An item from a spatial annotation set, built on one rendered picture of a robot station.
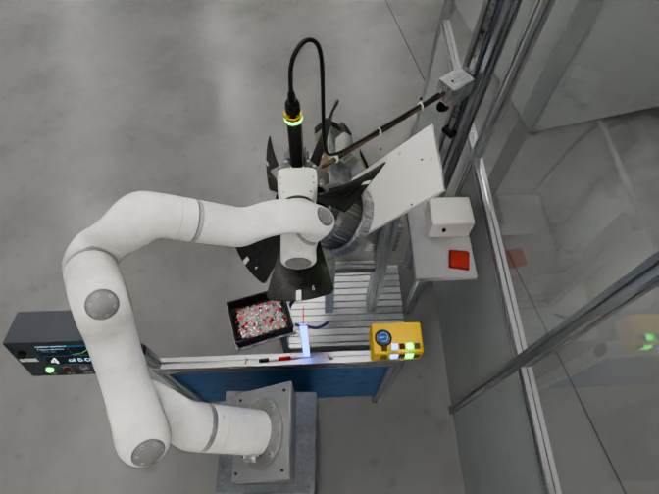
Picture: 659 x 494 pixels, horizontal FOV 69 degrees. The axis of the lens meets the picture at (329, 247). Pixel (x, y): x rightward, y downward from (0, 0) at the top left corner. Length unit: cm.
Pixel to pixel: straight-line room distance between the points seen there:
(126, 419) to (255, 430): 37
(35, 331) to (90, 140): 228
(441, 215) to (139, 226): 125
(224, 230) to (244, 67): 294
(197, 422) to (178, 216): 54
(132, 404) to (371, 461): 163
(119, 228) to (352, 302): 185
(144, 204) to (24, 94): 330
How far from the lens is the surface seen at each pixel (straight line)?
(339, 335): 262
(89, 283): 95
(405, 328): 159
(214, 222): 101
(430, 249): 196
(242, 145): 337
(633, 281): 120
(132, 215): 97
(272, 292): 155
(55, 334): 156
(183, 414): 130
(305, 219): 104
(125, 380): 113
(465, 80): 166
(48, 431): 292
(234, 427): 134
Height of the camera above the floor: 256
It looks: 62 degrees down
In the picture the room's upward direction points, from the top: 1 degrees clockwise
